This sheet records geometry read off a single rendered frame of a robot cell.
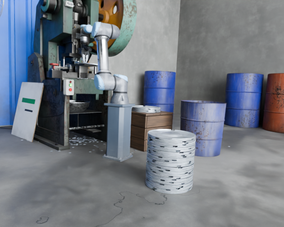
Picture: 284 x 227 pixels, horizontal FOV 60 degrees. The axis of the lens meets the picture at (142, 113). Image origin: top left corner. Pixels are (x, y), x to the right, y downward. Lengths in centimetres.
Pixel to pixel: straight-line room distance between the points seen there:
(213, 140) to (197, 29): 370
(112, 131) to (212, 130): 87
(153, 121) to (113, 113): 49
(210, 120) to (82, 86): 122
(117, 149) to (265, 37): 370
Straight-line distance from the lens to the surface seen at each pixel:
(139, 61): 487
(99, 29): 201
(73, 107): 250
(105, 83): 188
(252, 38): 504
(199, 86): 540
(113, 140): 197
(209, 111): 218
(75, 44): 256
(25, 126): 281
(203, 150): 225
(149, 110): 232
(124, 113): 191
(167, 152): 138
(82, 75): 249
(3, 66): 355
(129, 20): 262
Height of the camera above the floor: 60
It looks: 6 degrees down
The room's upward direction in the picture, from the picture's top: 3 degrees clockwise
